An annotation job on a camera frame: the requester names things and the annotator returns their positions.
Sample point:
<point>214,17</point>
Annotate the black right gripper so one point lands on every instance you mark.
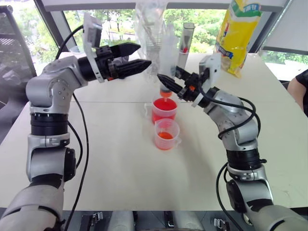
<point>192,86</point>

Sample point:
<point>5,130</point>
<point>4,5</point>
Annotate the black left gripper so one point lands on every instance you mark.
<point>106,65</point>

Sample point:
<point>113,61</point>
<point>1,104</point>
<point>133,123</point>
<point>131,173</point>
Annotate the clear plastic syringe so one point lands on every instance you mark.
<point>168,57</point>

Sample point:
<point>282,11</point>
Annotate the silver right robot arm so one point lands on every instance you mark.
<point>238,125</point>

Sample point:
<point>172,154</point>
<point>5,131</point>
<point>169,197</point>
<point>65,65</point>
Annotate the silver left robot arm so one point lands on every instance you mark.
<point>50,91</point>

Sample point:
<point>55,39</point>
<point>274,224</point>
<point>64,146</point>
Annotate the clear cup full red liquid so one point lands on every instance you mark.
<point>163,110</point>

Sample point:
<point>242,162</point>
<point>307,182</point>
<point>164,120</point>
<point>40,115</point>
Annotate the clear cup little red liquid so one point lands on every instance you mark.
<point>164,138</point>

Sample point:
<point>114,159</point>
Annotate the clear crumpled plastic bag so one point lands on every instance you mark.
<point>150,36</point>

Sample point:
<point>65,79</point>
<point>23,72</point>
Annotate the tall clear plastic tube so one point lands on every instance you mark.
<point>185,41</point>

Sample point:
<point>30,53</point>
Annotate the yellow snack bag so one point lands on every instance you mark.
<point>237,38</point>

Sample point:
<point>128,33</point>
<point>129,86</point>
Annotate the person in black shirt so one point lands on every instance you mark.
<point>299,86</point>

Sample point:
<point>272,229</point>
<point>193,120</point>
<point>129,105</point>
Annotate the grey rounded robot leg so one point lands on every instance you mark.
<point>187,222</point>
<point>121,222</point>

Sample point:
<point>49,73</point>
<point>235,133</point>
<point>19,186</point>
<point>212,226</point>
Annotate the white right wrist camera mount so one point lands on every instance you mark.
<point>210,68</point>

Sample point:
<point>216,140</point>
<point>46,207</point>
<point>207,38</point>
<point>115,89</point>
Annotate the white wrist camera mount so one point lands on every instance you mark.
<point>92,36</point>
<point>210,68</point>

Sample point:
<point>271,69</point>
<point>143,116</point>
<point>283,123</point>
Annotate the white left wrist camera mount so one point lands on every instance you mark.
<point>92,36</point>

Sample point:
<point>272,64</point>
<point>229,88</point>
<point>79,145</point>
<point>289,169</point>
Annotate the dark window frame post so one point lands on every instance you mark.
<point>51,26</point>

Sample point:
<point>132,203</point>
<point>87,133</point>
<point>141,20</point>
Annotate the black metal bracket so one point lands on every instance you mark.
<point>221,224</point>
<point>92,221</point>

